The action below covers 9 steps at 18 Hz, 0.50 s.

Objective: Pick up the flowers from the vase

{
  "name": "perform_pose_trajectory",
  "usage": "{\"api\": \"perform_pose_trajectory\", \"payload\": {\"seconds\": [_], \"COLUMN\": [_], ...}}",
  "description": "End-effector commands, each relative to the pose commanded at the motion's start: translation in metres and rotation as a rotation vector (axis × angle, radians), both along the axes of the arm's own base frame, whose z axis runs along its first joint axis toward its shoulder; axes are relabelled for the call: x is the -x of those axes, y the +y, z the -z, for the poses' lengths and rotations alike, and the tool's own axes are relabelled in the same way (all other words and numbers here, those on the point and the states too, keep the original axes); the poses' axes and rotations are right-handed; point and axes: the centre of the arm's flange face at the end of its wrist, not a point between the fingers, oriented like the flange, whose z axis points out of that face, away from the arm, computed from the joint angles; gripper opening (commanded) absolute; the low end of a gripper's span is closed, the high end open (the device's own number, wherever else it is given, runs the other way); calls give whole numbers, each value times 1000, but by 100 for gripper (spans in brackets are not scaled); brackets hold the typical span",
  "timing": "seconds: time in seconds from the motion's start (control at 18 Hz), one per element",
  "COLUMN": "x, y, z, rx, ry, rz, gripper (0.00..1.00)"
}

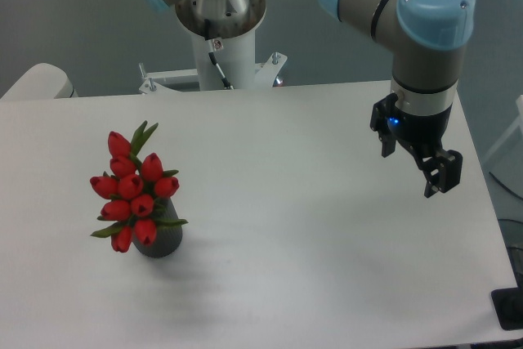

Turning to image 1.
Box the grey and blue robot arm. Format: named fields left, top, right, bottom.
left=146, top=0, right=476, bottom=197

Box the red tulip bouquet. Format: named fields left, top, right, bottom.
left=90, top=121, right=187, bottom=253

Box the dark grey ribbed vase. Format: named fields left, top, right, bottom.
left=132, top=199, right=183, bottom=258

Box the white furniture frame right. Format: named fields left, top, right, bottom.
left=481, top=96, right=522, bottom=168

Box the black cable on pedestal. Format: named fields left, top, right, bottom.
left=203, top=17, right=235, bottom=91

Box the black device at table edge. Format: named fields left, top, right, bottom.
left=491, top=288, right=522, bottom=331

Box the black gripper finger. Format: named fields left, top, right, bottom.
left=370, top=114, right=397, bottom=158
left=421, top=149, right=463, bottom=198

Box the white chair back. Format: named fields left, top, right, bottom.
left=1, top=63, right=78, bottom=102

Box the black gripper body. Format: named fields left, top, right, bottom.
left=371, top=92, right=452, bottom=169

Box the black cable on floor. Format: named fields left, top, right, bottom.
left=488, top=171, right=523, bottom=199

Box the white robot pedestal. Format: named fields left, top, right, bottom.
left=139, top=0, right=288, bottom=94

